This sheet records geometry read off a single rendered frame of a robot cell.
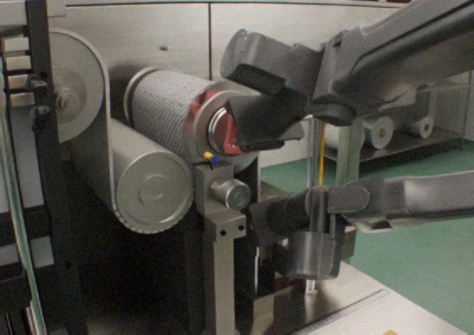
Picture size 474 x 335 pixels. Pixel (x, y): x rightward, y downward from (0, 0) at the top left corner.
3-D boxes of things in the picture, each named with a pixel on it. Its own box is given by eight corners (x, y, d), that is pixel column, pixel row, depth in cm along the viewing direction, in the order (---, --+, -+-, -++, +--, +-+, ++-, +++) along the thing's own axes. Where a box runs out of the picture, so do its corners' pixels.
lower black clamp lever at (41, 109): (36, 118, 37) (34, 103, 37) (32, 135, 41) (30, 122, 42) (52, 116, 38) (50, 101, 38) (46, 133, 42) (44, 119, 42)
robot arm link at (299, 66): (361, 126, 46) (378, 46, 47) (261, 84, 41) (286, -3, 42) (295, 129, 56) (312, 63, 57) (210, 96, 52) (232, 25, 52)
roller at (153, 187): (120, 239, 65) (112, 158, 61) (76, 184, 85) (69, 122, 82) (195, 221, 71) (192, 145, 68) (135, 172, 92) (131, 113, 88)
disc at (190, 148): (180, 181, 68) (186, 78, 64) (179, 180, 68) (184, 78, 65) (263, 172, 76) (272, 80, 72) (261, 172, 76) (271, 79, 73)
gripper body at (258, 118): (298, 142, 63) (333, 118, 58) (236, 150, 57) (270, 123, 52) (281, 100, 65) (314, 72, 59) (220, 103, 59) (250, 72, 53)
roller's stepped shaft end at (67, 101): (57, 122, 45) (54, 90, 44) (46, 112, 50) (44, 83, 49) (88, 118, 47) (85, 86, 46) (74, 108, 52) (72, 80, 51)
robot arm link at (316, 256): (383, 203, 66) (370, 184, 59) (380, 283, 62) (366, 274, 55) (305, 205, 72) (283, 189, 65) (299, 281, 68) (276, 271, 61)
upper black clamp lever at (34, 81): (35, 99, 37) (33, 83, 36) (25, 89, 41) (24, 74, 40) (51, 97, 37) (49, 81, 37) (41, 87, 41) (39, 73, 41)
